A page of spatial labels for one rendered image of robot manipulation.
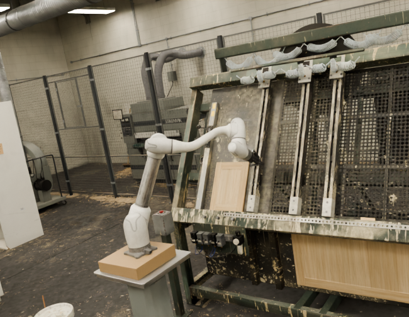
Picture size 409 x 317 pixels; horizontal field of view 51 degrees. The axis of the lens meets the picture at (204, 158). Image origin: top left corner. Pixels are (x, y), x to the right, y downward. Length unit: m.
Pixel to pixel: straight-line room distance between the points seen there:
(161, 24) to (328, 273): 7.75
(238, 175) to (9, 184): 4.05
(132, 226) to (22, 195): 3.96
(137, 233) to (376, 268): 1.67
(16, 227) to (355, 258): 4.91
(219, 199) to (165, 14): 7.06
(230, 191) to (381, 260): 1.20
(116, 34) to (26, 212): 5.78
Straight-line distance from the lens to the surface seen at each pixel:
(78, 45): 12.32
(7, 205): 6.67
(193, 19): 9.53
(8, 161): 6.65
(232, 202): 3.39
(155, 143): 2.89
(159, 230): 3.52
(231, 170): 3.47
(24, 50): 12.18
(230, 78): 3.70
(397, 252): 3.18
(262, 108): 3.45
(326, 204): 3.00
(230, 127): 3.00
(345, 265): 3.33
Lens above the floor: 1.96
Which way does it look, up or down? 11 degrees down
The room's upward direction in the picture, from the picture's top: 9 degrees counter-clockwise
